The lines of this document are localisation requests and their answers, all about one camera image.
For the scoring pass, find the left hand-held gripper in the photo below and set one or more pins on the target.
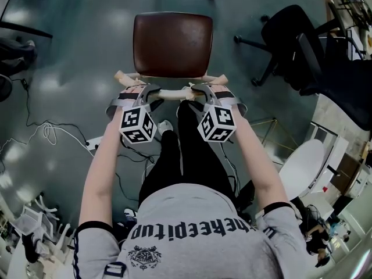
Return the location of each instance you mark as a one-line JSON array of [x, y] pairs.
[[135, 125]]

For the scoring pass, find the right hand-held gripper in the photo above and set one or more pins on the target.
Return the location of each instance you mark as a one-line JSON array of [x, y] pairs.
[[216, 123]]

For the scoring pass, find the brown seat wooden chair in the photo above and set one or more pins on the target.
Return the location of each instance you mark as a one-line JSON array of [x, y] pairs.
[[173, 45]]

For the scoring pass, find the person's right forearm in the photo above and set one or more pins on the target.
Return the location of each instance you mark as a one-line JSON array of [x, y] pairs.
[[253, 155]]

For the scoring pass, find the person's left forearm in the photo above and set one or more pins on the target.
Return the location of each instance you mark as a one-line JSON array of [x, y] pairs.
[[107, 155]]

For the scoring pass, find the black office chair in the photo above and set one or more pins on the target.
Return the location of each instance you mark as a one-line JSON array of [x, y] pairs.
[[290, 30]]

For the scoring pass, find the person's left hand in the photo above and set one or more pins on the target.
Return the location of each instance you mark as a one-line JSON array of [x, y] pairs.
[[130, 92]]

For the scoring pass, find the person's right hand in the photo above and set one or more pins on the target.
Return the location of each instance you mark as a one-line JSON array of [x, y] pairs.
[[223, 92]]

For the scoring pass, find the person's left white sneaker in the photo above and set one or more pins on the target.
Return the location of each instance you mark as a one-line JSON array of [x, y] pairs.
[[165, 125]]

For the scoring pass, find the person's black trousers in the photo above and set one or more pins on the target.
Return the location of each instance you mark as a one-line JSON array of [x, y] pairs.
[[189, 161]]

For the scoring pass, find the white power strip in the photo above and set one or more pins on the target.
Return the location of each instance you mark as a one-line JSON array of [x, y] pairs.
[[94, 142]]

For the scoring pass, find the person's grey printed t-shirt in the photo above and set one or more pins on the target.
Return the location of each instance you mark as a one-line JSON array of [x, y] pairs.
[[197, 214]]

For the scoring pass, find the white round side table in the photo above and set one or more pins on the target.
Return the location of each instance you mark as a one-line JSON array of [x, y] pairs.
[[302, 167]]

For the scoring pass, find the white metal cabinet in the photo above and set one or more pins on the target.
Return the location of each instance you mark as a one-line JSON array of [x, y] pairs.
[[338, 155]]

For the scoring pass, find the black round floor fan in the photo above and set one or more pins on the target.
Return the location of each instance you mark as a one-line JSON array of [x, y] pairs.
[[4, 89]]

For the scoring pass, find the small red cup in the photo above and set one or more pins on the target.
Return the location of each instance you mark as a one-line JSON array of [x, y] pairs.
[[325, 189]]

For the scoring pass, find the brown wooden cabinet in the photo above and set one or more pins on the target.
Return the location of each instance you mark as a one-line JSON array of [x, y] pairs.
[[350, 170]]

